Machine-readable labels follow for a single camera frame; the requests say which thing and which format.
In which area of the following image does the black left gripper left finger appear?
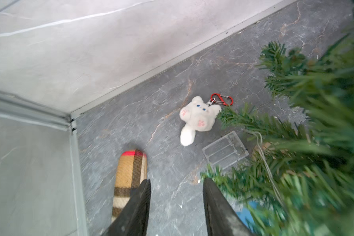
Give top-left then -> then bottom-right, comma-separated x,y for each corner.
102,180 -> 151,236

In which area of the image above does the red carabiner clip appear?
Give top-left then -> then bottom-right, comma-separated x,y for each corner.
207,93 -> 234,106

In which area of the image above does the string light wire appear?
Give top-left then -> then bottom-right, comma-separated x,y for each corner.
244,129 -> 287,207

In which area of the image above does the white plush bunny keychain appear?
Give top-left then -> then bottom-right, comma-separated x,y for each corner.
179,96 -> 222,147

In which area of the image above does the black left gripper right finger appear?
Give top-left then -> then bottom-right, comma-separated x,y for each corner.
203,178 -> 253,236

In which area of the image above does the clear plastic battery box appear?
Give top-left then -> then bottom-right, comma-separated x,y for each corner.
202,131 -> 249,170

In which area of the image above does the small green christmas tree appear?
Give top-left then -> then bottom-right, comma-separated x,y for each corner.
201,8 -> 354,236

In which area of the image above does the plaid fabric glasses case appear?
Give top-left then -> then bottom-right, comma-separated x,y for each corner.
111,149 -> 147,222

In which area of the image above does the blue star light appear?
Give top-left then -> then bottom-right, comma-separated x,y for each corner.
236,206 -> 254,231

